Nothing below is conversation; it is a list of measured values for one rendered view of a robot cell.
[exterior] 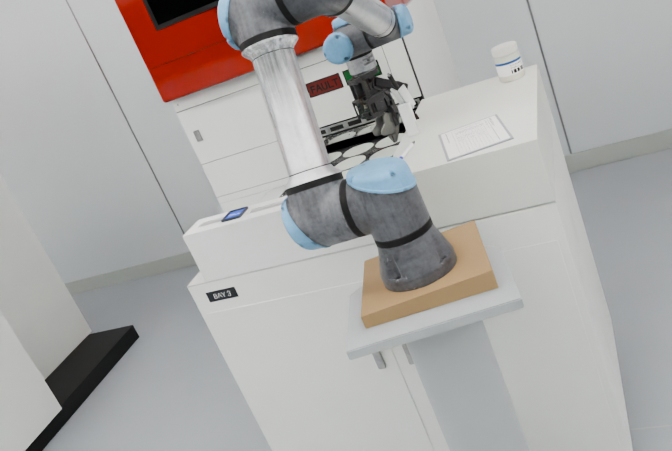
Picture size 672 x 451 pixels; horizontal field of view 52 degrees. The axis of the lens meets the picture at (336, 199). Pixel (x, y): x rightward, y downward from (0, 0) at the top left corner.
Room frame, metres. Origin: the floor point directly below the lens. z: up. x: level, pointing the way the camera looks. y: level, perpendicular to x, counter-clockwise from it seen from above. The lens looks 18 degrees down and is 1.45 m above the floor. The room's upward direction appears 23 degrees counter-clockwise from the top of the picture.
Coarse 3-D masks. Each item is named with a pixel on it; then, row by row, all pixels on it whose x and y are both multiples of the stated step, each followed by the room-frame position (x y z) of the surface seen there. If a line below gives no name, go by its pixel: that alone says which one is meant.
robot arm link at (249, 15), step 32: (224, 0) 1.37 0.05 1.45; (256, 0) 1.33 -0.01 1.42; (224, 32) 1.36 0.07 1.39; (256, 32) 1.32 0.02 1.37; (288, 32) 1.33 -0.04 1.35; (256, 64) 1.34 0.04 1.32; (288, 64) 1.32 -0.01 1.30; (288, 96) 1.29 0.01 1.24; (288, 128) 1.28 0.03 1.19; (288, 160) 1.27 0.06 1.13; (320, 160) 1.26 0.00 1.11; (288, 192) 1.26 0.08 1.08; (320, 192) 1.22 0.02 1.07; (288, 224) 1.24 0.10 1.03; (320, 224) 1.20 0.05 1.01
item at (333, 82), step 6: (330, 78) 2.12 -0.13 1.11; (336, 78) 2.11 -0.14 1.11; (312, 84) 2.14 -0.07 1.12; (318, 84) 2.14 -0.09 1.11; (324, 84) 2.13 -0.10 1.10; (330, 84) 2.12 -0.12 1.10; (336, 84) 2.11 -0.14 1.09; (312, 90) 2.15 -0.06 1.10; (318, 90) 2.14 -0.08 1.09; (324, 90) 2.13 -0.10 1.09
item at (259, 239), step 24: (216, 216) 1.72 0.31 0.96; (264, 216) 1.57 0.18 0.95; (192, 240) 1.66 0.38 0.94; (216, 240) 1.63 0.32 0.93; (240, 240) 1.61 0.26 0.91; (264, 240) 1.58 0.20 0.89; (288, 240) 1.56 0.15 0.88; (360, 240) 1.49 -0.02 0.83; (216, 264) 1.65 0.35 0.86; (240, 264) 1.62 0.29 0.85; (264, 264) 1.60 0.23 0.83
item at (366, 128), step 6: (402, 120) 2.04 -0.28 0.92; (360, 126) 2.10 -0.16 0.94; (366, 126) 2.09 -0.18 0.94; (372, 126) 2.08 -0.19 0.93; (342, 132) 2.12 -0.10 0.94; (348, 132) 2.11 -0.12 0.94; (354, 132) 2.11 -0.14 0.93; (360, 132) 2.10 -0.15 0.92; (366, 132) 2.09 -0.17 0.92; (324, 138) 2.15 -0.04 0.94; (330, 138) 2.14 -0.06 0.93; (336, 138) 2.13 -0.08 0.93; (342, 138) 2.12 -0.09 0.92; (348, 138) 2.12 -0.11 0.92
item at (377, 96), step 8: (368, 72) 1.77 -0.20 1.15; (376, 72) 1.78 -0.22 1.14; (352, 80) 1.77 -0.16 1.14; (360, 80) 1.77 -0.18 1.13; (368, 80) 1.81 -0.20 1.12; (352, 88) 1.79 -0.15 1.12; (360, 88) 1.78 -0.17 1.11; (368, 88) 1.78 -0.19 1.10; (376, 88) 1.79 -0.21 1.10; (384, 88) 1.80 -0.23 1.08; (360, 96) 1.77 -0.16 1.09; (368, 96) 1.77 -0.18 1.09; (376, 96) 1.76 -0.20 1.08; (384, 96) 1.77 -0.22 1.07; (352, 104) 1.81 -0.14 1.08; (360, 104) 1.78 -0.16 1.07; (368, 104) 1.75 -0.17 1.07; (376, 104) 1.76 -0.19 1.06; (384, 104) 1.78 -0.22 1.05; (360, 112) 1.79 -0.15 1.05; (368, 112) 1.76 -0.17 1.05; (376, 112) 1.75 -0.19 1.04
